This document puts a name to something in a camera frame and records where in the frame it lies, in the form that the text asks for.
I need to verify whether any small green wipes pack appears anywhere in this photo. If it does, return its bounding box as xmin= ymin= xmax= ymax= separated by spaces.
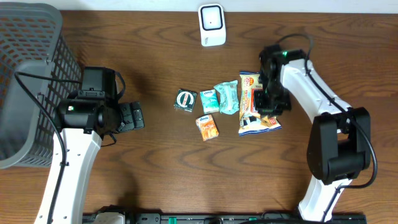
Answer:
xmin=200 ymin=89 xmax=220 ymax=114

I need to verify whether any green wet wipes pack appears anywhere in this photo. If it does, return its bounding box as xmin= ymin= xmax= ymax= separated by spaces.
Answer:
xmin=214 ymin=80 xmax=239 ymax=115

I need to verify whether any black plastic mesh basket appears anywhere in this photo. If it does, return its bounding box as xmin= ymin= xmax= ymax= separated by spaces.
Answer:
xmin=1 ymin=2 xmax=82 ymax=169

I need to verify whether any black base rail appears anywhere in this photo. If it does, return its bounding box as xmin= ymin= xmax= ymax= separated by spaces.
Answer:
xmin=82 ymin=212 xmax=368 ymax=224

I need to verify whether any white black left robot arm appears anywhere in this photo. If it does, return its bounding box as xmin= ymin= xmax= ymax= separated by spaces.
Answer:
xmin=35 ymin=99 xmax=144 ymax=223

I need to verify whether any roll of tape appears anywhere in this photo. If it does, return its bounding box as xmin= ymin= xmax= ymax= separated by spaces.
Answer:
xmin=174 ymin=89 xmax=197 ymax=112

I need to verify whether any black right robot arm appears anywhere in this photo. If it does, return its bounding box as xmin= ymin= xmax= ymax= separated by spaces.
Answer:
xmin=254 ymin=45 xmax=374 ymax=222

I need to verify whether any orange tissue pack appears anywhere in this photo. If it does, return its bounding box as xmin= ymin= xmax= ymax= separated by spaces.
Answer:
xmin=195 ymin=114 xmax=219 ymax=141

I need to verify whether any white barcode scanner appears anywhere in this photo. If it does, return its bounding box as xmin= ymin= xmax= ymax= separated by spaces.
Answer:
xmin=198 ymin=3 xmax=226 ymax=47

